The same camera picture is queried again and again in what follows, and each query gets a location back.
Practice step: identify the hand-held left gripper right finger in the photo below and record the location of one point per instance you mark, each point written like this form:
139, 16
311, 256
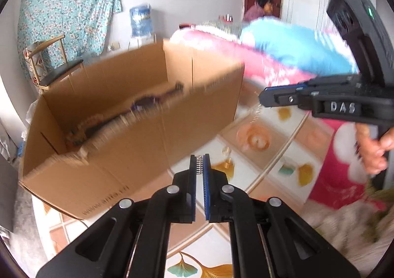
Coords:
206, 191

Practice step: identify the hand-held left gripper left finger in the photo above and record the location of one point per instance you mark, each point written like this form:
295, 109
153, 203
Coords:
193, 195

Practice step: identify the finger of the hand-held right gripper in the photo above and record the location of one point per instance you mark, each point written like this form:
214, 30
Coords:
286, 86
277, 100

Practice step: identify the brown cardboard box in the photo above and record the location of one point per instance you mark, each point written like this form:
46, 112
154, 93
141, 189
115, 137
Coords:
123, 167

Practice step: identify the black and purple wristwatch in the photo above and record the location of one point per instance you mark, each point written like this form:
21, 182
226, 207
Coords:
144, 102

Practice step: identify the person's right hand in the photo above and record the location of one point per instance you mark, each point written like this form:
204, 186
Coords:
372, 158

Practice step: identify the light blue pillow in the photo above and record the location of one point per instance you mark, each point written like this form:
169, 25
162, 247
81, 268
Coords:
292, 44

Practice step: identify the orange patterned tablecloth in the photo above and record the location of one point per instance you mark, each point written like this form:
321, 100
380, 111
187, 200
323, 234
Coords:
267, 155

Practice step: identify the pink floral blanket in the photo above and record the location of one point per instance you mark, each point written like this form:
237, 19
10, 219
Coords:
221, 47

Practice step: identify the shaggy white and green blanket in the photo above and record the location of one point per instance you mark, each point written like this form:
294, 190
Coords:
332, 222

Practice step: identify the white water dispenser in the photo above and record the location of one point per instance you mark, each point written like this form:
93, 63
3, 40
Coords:
141, 41

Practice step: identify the blue water cooler bottle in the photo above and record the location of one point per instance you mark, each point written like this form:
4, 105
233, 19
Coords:
141, 21

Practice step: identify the wooden chair with black seat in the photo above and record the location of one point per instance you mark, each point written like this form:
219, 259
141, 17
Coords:
61, 70

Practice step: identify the flower print gift bag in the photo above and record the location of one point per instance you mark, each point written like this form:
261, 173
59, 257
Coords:
34, 62

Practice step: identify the white wall socket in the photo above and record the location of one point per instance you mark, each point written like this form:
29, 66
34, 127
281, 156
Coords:
114, 46

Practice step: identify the teal floral wall cloth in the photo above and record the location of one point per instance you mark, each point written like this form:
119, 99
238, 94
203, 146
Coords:
70, 4

